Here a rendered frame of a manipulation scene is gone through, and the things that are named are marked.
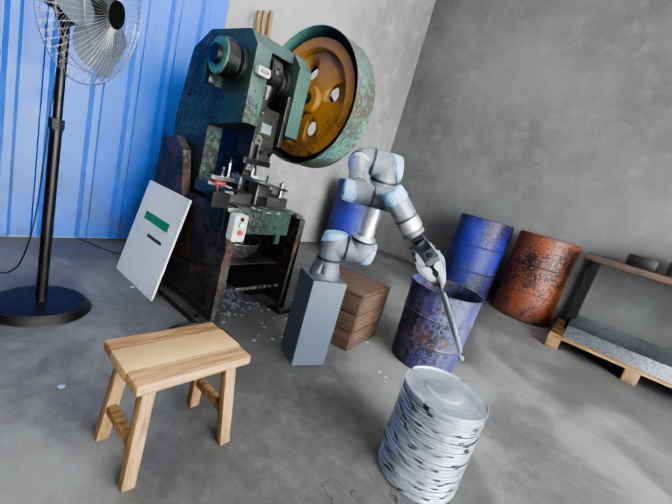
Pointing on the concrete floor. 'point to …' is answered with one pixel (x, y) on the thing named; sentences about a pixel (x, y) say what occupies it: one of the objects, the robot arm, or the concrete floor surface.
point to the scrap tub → (434, 324)
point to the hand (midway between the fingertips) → (440, 283)
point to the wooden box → (358, 309)
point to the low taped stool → (120, 347)
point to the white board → (153, 237)
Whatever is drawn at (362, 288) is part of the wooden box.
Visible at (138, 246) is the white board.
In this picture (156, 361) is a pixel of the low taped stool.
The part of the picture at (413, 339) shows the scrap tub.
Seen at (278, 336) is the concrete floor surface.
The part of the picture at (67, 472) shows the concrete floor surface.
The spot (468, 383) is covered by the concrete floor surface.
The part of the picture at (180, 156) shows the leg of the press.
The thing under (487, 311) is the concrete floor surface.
